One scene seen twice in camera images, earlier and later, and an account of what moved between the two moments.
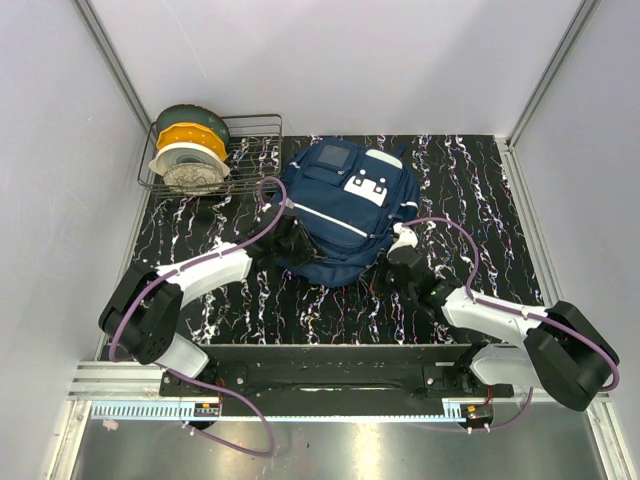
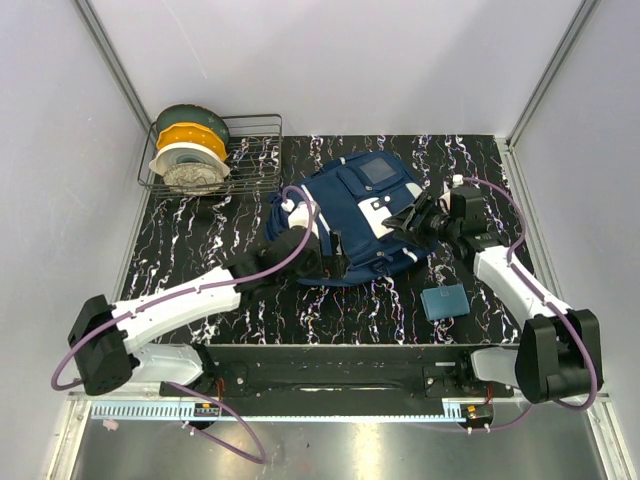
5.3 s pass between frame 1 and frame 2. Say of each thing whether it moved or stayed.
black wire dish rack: stayed
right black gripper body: moved
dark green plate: stayed
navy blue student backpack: moved
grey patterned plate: stayed
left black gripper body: moved
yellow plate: stayed
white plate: stayed
